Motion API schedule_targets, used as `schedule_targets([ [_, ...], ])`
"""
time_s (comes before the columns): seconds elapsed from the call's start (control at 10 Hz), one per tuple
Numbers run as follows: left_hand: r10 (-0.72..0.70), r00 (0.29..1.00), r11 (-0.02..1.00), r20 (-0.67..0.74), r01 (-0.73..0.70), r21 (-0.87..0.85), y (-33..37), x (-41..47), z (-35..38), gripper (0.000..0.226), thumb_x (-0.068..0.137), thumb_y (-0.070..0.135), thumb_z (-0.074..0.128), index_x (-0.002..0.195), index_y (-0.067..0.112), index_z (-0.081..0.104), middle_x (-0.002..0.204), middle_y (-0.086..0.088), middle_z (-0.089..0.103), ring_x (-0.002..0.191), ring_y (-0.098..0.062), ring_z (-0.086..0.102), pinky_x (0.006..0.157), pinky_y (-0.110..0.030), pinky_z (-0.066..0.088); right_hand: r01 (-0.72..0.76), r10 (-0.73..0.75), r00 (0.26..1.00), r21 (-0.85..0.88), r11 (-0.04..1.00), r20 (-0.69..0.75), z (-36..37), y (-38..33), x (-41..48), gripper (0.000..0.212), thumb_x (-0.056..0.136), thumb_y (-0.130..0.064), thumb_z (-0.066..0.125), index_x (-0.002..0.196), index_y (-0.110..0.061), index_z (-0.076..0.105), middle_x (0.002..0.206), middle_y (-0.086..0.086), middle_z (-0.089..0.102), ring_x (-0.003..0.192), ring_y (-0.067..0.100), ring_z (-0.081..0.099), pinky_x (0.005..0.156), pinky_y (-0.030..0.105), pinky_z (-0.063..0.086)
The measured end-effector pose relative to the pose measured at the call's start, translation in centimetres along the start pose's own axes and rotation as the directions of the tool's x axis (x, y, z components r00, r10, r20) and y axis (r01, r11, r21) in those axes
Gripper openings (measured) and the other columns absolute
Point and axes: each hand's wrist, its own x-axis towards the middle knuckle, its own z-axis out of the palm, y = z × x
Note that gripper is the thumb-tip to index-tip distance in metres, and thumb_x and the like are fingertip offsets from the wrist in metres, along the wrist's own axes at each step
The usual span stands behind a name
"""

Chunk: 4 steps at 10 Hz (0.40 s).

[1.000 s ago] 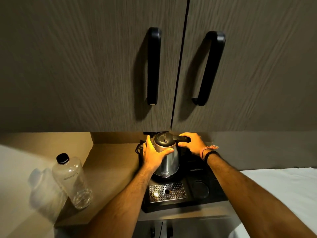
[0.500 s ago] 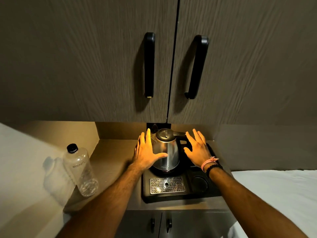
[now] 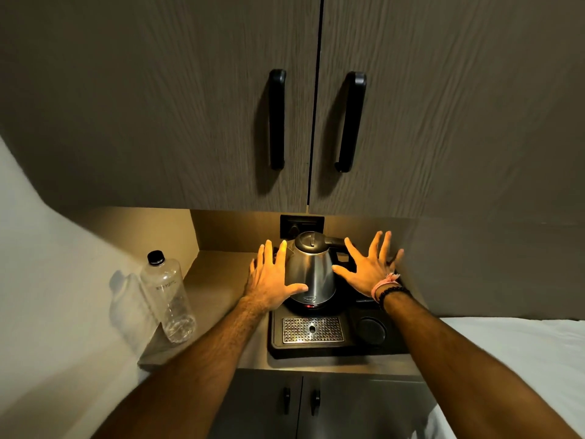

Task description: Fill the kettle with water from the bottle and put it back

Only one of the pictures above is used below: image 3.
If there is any person's left forearm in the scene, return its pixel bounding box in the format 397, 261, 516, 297
90, 296, 271, 439

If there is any black wall power socket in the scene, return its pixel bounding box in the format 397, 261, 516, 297
279, 214, 325, 239

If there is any grey base cabinet door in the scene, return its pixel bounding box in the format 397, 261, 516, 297
296, 372, 438, 439
208, 369, 303, 439

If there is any pink thread bracelet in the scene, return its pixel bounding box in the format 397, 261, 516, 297
370, 272, 401, 303

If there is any black kettle tray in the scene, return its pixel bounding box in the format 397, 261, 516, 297
267, 244, 410, 360

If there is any white bed sheet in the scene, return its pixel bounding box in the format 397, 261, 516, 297
410, 317, 585, 439

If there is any long black cabinet handle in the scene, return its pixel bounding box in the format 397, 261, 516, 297
268, 69, 287, 171
334, 71, 367, 173

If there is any dark wood wall cabinet door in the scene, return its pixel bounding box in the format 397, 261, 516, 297
0, 0, 323, 214
309, 0, 585, 227

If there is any perforated metal drip grate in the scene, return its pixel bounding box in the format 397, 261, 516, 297
282, 316, 345, 345

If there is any person's right forearm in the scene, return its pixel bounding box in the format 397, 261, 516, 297
383, 291, 582, 439

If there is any stainless steel electric kettle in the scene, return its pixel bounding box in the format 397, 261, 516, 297
284, 231, 349, 307

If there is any black bead bracelet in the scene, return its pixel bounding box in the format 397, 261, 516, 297
378, 286, 413, 312

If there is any clear plastic water bottle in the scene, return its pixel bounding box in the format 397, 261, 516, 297
139, 250, 197, 344

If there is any person's left hand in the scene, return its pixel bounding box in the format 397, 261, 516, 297
243, 240, 310, 312

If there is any black kettle power base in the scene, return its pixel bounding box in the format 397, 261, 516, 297
284, 294, 340, 314

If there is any person's right hand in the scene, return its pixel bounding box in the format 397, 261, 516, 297
332, 231, 405, 298

